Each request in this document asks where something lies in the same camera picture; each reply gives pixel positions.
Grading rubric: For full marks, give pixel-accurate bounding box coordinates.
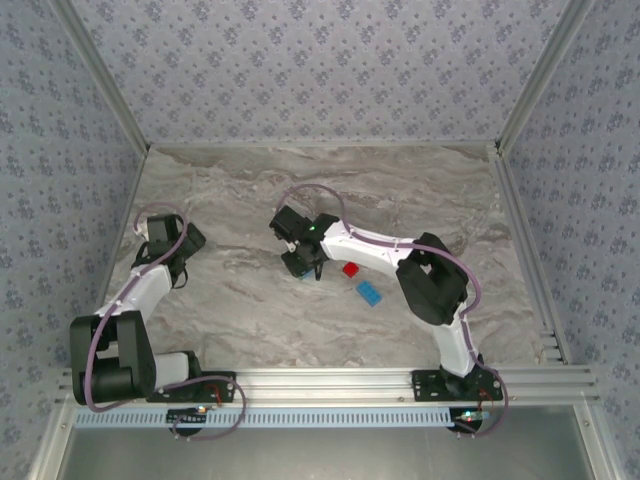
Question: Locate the aluminium frame post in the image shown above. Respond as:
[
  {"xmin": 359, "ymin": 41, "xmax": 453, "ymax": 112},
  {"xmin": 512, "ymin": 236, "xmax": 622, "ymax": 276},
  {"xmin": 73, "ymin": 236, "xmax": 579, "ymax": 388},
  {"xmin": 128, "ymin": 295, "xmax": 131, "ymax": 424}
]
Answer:
[
  {"xmin": 494, "ymin": 0, "xmax": 599, "ymax": 154},
  {"xmin": 49, "ymin": 0, "xmax": 154, "ymax": 154}
]

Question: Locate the long blue lego brick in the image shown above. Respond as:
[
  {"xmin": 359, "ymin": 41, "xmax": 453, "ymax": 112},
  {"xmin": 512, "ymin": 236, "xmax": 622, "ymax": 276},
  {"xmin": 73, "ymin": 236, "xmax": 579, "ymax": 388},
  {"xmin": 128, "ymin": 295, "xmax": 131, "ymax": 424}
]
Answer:
[{"xmin": 354, "ymin": 280, "xmax": 384, "ymax": 308}]

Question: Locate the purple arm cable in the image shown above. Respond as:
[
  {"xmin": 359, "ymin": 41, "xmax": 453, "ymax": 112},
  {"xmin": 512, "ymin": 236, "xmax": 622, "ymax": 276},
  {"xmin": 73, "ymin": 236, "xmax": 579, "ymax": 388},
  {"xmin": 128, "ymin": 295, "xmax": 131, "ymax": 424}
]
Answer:
[
  {"xmin": 277, "ymin": 183, "xmax": 509, "ymax": 440},
  {"xmin": 85, "ymin": 201, "xmax": 247, "ymax": 444}
]

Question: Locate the wide aluminium table side rail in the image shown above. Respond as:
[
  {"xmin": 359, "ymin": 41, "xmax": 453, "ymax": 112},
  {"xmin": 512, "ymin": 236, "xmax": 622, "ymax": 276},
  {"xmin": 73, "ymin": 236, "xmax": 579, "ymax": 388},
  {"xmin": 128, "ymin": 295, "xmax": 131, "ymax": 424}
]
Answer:
[{"xmin": 492, "ymin": 144, "xmax": 572, "ymax": 364}]

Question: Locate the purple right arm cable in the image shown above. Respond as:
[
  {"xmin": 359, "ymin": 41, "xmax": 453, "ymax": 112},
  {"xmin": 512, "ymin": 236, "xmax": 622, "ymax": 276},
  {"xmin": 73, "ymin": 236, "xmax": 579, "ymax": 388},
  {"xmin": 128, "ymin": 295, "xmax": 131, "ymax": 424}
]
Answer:
[{"xmin": 277, "ymin": 183, "xmax": 509, "ymax": 440}]

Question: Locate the long aluminium table edge strip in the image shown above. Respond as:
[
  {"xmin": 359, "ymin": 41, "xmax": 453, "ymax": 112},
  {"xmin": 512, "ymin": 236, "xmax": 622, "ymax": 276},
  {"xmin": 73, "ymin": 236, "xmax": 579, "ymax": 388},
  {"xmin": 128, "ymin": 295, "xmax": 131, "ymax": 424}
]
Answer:
[{"xmin": 148, "ymin": 140, "xmax": 501, "ymax": 150}]

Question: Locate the thin aluminium table edge strip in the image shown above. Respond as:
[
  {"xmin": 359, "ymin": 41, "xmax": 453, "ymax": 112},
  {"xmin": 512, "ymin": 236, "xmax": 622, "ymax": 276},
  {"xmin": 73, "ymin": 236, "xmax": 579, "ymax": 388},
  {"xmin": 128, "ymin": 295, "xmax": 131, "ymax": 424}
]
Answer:
[{"xmin": 92, "ymin": 144, "xmax": 154, "ymax": 321}]

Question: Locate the grey slotted cable duct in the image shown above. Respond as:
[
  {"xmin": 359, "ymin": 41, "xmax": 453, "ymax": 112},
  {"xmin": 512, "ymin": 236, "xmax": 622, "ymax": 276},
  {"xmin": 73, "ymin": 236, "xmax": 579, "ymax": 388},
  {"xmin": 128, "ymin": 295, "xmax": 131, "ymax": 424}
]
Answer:
[{"xmin": 72, "ymin": 407, "xmax": 454, "ymax": 429}]

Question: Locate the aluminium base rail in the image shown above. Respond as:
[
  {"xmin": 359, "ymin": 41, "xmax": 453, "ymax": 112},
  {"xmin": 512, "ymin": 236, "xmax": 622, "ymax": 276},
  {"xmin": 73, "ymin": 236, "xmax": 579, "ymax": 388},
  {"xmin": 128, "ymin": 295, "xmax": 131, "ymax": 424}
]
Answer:
[{"xmin": 54, "ymin": 366, "xmax": 601, "ymax": 405}]

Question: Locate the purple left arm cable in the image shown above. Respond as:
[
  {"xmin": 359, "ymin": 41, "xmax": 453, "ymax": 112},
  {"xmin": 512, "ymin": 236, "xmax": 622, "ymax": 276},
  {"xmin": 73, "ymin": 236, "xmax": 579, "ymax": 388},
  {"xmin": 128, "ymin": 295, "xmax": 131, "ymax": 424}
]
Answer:
[{"xmin": 85, "ymin": 201, "xmax": 247, "ymax": 444}]

